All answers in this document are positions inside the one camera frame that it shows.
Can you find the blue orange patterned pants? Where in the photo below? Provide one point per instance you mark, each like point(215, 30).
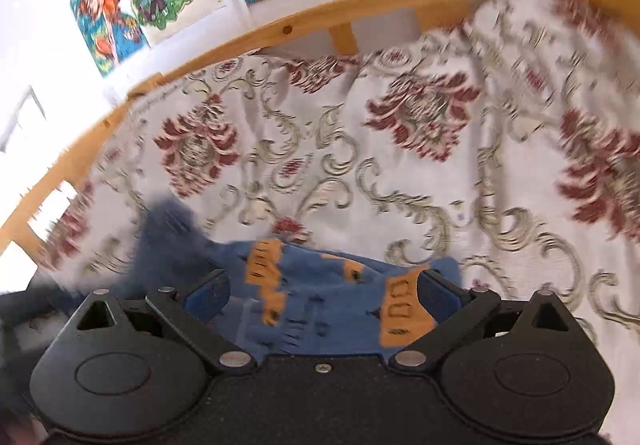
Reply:
point(285, 298)

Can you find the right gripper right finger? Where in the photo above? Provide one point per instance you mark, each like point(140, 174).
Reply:
point(441, 293)

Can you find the wooden bed frame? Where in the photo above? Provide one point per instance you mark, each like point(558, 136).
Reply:
point(336, 18)

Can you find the orange fish wall drawing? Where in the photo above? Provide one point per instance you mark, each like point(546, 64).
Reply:
point(111, 33)

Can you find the white floral bedspread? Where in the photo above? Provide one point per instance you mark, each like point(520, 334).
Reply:
point(509, 143)

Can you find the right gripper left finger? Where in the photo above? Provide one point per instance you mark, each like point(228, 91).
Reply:
point(207, 298)

